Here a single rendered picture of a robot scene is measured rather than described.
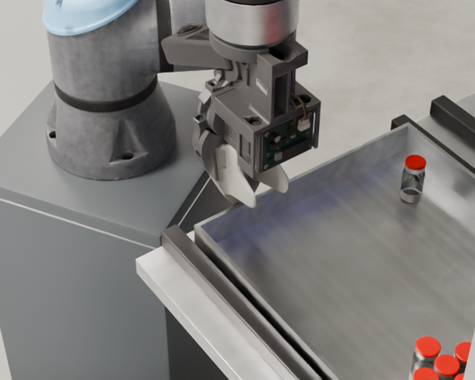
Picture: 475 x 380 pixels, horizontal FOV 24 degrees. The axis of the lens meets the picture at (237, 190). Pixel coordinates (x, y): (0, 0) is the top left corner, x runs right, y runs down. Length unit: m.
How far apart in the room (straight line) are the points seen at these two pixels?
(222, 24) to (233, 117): 0.09
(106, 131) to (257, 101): 0.35
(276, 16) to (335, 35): 1.98
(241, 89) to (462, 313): 0.28
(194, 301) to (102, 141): 0.29
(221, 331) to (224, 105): 0.20
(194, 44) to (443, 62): 1.87
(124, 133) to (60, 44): 0.13
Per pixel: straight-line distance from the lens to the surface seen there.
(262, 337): 0.94
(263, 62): 0.87
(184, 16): 1.14
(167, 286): 1.01
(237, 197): 1.00
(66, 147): 1.24
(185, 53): 0.97
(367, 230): 1.06
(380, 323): 0.98
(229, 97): 0.92
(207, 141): 0.96
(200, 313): 0.98
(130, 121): 1.21
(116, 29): 1.14
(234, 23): 0.86
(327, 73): 2.71
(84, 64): 1.17
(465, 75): 2.75
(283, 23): 0.86
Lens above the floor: 1.63
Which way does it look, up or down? 43 degrees down
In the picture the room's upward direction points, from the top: straight up
